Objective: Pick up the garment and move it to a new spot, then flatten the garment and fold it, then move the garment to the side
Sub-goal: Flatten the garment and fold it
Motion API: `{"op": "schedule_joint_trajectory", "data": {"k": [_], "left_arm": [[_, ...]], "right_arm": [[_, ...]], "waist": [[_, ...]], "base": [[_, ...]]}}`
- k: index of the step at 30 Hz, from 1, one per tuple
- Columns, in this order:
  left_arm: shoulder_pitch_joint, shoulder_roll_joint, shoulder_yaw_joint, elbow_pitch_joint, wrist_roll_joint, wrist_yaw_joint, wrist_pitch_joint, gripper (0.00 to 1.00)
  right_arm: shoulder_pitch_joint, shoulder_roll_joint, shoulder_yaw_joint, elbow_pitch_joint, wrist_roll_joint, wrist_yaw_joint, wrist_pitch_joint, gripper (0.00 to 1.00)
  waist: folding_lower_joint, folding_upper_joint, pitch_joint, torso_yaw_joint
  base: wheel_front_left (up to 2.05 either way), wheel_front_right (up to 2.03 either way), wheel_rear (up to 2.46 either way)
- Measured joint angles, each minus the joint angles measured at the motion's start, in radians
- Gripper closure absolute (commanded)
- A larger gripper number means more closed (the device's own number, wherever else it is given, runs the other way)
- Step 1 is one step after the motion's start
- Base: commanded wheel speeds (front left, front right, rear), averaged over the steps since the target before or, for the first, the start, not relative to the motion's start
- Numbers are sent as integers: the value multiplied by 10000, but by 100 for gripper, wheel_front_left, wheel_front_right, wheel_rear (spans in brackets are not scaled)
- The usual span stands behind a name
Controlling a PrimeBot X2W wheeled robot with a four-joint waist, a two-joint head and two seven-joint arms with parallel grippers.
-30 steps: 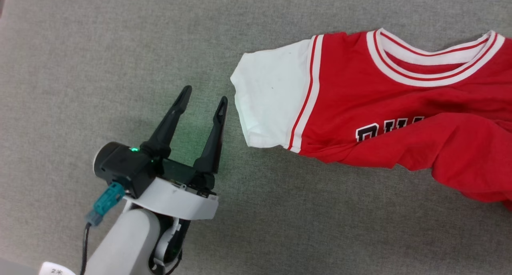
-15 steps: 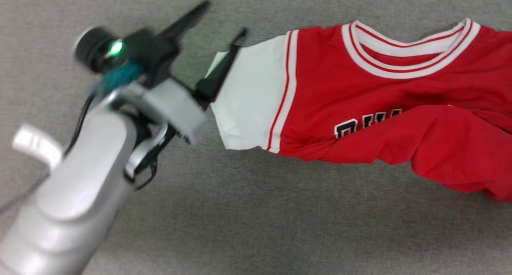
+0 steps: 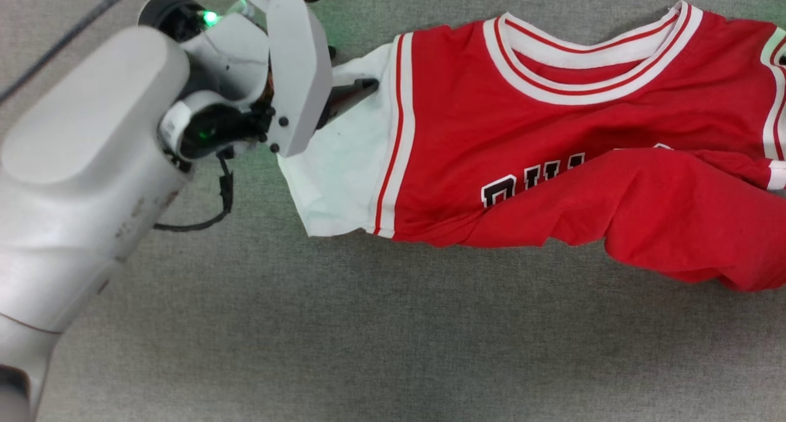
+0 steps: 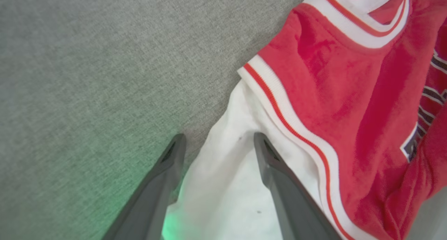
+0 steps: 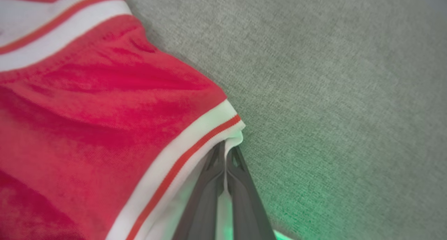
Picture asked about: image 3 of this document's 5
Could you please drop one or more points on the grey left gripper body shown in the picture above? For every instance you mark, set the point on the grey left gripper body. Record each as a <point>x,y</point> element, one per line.
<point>295,72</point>

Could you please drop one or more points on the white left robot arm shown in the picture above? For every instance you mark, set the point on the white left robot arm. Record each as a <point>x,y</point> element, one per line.
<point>80,164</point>

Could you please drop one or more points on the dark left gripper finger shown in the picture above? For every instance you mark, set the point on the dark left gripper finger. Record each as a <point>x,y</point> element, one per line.
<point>350,96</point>

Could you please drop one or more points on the red and white basketball jersey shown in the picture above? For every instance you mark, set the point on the red and white basketball jersey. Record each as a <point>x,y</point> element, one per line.
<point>552,182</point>

